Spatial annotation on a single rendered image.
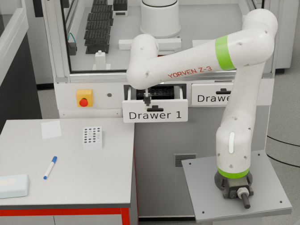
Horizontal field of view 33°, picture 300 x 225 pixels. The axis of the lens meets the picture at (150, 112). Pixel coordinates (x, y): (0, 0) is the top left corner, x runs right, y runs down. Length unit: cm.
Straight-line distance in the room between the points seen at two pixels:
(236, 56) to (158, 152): 104
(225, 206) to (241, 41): 63
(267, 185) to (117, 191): 59
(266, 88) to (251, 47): 79
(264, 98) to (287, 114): 144
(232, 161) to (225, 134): 11
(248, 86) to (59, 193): 84
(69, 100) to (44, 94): 174
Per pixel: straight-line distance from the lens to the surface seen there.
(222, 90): 238
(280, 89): 420
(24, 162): 228
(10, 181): 212
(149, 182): 274
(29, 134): 244
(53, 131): 240
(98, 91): 242
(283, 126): 378
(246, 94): 197
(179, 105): 227
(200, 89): 239
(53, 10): 226
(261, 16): 183
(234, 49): 170
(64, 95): 246
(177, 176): 272
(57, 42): 232
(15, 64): 312
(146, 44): 191
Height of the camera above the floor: 215
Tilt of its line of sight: 34 degrees down
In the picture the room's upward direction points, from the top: 2 degrees counter-clockwise
